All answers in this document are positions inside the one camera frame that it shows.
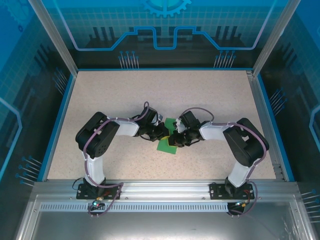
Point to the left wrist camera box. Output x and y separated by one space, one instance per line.
160 118

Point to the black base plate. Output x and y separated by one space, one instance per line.
83 193
217 191

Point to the blue printed rear panel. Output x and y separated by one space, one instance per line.
160 30

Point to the right aluminium corner post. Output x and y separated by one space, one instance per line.
275 37

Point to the green square paper sheet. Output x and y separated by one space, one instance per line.
165 146

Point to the blue side panel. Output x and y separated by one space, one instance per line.
305 100
15 87

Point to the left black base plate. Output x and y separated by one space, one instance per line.
83 193

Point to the aluminium side rail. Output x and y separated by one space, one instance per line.
262 120

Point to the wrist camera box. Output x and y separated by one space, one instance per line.
160 118
179 125

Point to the metal tray surface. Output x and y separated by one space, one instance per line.
162 225

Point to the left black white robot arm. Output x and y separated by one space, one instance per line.
97 140

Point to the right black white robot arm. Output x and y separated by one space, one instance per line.
250 145

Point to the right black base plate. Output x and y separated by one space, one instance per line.
217 191

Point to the aluminium corner post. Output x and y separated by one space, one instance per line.
275 37
57 42

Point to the blue table border frame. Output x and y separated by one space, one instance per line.
288 176

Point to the right blue side panel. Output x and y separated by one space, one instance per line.
305 100

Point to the left blue side panel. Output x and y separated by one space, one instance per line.
15 87

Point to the left aluminium corner post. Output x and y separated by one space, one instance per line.
57 42

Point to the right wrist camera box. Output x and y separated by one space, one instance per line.
179 125

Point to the aluminium mounting rail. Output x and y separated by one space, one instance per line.
165 188

